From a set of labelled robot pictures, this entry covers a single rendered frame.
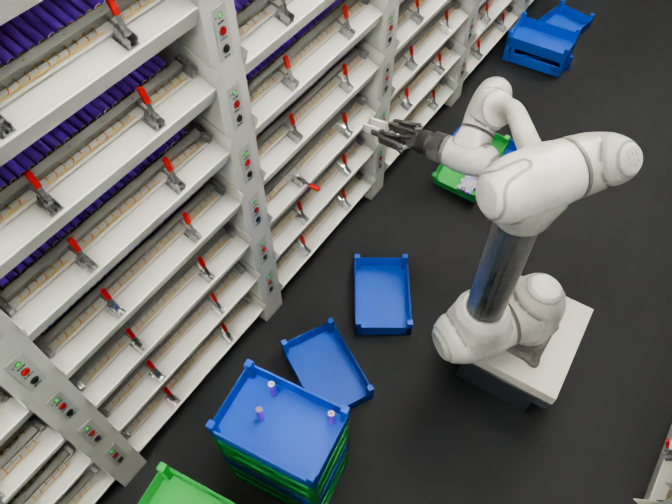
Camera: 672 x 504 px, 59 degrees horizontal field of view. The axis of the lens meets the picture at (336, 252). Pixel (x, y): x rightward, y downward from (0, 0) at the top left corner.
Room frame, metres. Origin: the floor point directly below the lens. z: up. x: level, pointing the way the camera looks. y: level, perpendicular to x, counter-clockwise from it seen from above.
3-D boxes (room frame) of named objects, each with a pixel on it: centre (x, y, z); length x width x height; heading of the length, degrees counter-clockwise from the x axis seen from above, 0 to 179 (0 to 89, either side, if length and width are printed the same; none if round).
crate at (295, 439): (0.50, 0.15, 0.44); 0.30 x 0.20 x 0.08; 63
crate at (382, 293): (1.12, -0.17, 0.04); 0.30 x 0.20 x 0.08; 179
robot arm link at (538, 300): (0.84, -0.57, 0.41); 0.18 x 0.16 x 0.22; 112
